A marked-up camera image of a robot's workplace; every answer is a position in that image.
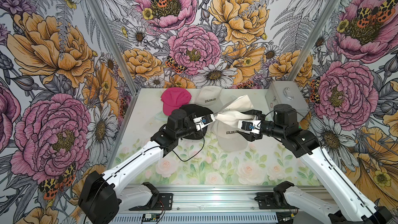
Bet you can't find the black cap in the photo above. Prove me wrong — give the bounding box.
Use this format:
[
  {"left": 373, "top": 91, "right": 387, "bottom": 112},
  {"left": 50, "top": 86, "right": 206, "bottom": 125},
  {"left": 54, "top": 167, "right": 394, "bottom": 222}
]
[{"left": 180, "top": 104, "right": 214, "bottom": 140}]

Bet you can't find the pink cap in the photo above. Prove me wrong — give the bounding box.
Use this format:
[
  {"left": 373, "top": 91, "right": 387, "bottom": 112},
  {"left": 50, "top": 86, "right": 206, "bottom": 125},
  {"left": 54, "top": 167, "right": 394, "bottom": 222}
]
[{"left": 161, "top": 87, "right": 192, "bottom": 116}]

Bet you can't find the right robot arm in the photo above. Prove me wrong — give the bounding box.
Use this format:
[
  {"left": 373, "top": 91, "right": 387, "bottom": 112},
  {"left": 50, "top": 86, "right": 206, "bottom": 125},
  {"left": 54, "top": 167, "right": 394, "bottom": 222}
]
[{"left": 237, "top": 104, "right": 394, "bottom": 224}]

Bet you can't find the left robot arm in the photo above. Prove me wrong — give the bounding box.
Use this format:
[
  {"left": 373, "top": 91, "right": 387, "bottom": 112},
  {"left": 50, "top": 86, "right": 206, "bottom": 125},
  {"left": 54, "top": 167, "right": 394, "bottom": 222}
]
[{"left": 78, "top": 109, "right": 215, "bottom": 224}]

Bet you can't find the silver metal case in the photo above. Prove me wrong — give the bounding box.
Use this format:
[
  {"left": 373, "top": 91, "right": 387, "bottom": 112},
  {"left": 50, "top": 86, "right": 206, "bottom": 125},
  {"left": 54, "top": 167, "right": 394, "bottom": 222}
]
[{"left": 265, "top": 81, "right": 309, "bottom": 116}]

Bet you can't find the perforated metal tray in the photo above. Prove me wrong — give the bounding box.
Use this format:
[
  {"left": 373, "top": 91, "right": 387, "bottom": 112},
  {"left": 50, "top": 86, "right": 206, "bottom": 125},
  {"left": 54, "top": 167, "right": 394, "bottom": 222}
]
[{"left": 111, "top": 212, "right": 278, "bottom": 224}]

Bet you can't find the small circuit board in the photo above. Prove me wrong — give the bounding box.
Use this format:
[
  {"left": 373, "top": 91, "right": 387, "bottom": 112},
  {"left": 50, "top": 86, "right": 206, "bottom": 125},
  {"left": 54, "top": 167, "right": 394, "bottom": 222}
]
[{"left": 141, "top": 213, "right": 162, "bottom": 224}]

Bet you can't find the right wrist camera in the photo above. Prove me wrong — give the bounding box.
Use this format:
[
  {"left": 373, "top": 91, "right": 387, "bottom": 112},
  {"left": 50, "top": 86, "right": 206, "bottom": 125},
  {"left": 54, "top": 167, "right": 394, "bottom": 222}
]
[{"left": 238, "top": 120, "right": 262, "bottom": 134}]

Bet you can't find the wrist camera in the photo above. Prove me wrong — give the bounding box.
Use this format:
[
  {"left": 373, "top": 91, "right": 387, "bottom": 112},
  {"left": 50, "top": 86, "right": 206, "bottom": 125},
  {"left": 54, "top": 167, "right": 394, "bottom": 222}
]
[
  {"left": 238, "top": 120, "right": 262, "bottom": 134},
  {"left": 193, "top": 114, "right": 216, "bottom": 131}
]

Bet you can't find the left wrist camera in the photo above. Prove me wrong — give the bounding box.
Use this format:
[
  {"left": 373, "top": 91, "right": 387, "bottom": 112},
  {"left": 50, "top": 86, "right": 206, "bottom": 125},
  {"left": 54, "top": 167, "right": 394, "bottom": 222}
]
[{"left": 193, "top": 114, "right": 216, "bottom": 131}]

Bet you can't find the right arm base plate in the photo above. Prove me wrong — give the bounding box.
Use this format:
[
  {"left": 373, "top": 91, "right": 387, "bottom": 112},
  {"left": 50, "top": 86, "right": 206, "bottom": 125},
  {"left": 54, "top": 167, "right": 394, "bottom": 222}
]
[{"left": 254, "top": 192, "right": 294, "bottom": 209}]

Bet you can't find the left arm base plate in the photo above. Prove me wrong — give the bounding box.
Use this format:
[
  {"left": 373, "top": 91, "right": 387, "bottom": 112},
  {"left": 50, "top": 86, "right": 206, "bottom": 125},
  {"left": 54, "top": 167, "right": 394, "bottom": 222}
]
[{"left": 129, "top": 193, "right": 174, "bottom": 211}]

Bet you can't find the aluminium front rail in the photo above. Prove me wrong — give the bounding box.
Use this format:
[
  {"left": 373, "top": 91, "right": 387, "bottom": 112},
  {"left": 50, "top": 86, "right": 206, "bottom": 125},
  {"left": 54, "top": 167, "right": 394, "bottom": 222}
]
[{"left": 81, "top": 185, "right": 347, "bottom": 215}]

